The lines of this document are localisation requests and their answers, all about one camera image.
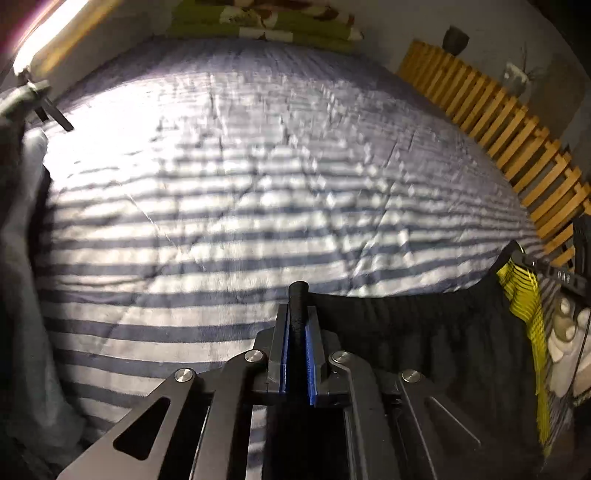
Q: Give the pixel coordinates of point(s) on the green patterned pillows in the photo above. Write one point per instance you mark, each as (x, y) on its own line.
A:
(268, 21)

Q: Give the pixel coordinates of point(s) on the black pants with yellow stripes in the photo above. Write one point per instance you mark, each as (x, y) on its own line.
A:
(438, 332)

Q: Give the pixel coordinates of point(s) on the dark ceramic vase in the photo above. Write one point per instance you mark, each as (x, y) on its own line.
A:
(455, 38)

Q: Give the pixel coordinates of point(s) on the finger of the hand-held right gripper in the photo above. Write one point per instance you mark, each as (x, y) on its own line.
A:
(554, 274)

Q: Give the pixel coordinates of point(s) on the white vase with twigs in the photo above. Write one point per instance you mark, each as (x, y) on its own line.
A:
(518, 77)

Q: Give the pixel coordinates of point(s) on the person's right hand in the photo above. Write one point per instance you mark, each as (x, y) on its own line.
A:
(565, 337)

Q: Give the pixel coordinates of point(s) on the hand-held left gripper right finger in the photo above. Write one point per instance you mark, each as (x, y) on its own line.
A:
(314, 364)

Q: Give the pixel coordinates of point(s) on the wooden slatted rack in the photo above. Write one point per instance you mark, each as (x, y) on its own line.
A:
(498, 110)

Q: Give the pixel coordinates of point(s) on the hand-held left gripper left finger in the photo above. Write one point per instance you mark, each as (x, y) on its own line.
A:
(282, 360)

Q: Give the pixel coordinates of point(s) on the blue white striped blanket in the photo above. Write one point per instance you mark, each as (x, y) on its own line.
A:
(231, 184)

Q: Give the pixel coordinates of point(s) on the grey cloth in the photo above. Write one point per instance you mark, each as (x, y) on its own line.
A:
(27, 277)

